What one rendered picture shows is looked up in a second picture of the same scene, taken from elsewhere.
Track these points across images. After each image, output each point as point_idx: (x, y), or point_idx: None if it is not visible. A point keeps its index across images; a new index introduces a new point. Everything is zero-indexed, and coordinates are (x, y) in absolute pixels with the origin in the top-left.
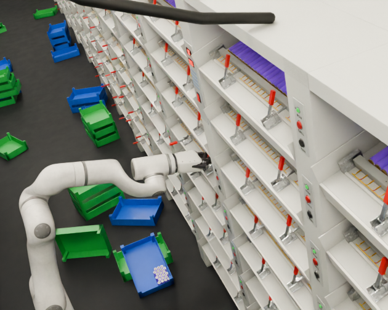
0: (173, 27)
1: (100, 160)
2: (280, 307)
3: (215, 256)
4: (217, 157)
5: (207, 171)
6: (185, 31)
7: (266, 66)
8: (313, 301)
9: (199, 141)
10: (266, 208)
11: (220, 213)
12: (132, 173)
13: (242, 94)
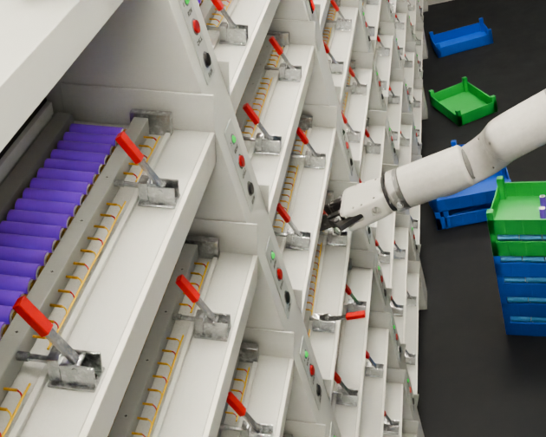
0: (242, 1)
1: (516, 109)
2: (379, 172)
3: None
4: (335, 87)
5: (341, 233)
6: None
7: None
8: (363, 29)
9: (330, 153)
10: (335, 51)
11: (360, 300)
12: (471, 170)
13: None
